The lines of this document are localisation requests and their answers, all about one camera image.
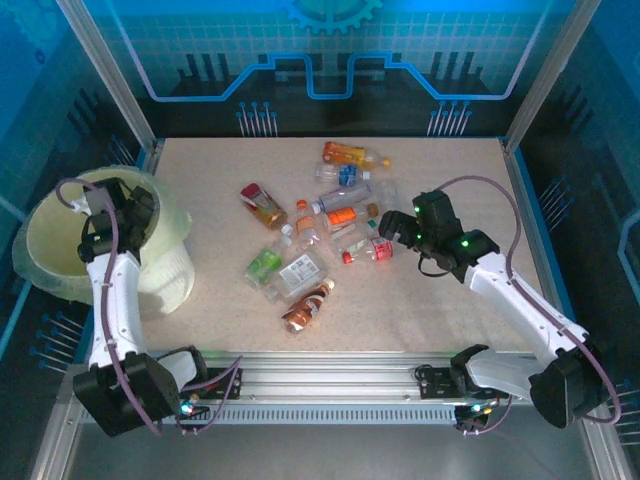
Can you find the clear bottle white label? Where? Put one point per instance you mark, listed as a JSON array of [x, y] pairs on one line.
[[299, 272]]

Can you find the clear bottle green white cap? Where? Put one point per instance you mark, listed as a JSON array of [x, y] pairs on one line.
[[371, 224]]

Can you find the small lit controller board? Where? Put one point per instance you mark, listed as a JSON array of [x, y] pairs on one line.
[[187, 407], [475, 407]]

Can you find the clear bottle green label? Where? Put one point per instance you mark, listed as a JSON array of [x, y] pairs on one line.
[[262, 263]]

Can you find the small orange cap bottle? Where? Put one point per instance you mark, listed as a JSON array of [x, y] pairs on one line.
[[305, 225]]

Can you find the clear bottle blue label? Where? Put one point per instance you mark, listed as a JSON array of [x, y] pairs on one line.
[[347, 175]]

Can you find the red label amber tea bottle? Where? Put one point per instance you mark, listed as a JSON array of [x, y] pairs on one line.
[[262, 205]]

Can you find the clear bottle grey label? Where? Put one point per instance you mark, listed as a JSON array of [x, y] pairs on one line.
[[345, 196]]

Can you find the clear bottle small green print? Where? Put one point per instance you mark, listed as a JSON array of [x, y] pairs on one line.
[[350, 236]]

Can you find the aluminium frame post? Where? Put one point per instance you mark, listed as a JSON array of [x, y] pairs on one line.
[[550, 75], [111, 75]]

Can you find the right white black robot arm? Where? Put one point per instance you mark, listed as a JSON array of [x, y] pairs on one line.
[[520, 300]]

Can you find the pale yellow round bin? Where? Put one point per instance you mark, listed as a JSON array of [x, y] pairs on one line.
[[165, 285]]

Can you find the clear bottle red label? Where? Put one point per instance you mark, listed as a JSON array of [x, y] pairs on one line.
[[382, 248]]

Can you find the orange label juice bottle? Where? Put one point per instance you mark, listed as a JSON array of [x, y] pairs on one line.
[[345, 152]]

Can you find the clear bottle orange label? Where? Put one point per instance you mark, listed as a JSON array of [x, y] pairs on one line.
[[341, 216]]

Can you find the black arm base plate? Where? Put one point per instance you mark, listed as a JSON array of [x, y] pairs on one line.
[[432, 382], [212, 375]]

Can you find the aluminium extrusion rail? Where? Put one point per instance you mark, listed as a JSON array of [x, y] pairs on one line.
[[325, 375]]

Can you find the tall clear bottle white cap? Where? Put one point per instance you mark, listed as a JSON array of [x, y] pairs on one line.
[[387, 192]]

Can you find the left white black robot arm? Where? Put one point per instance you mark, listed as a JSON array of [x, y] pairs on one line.
[[115, 300]]

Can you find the brown coffee drink bottle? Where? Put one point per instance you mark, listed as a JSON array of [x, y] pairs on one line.
[[307, 306]]

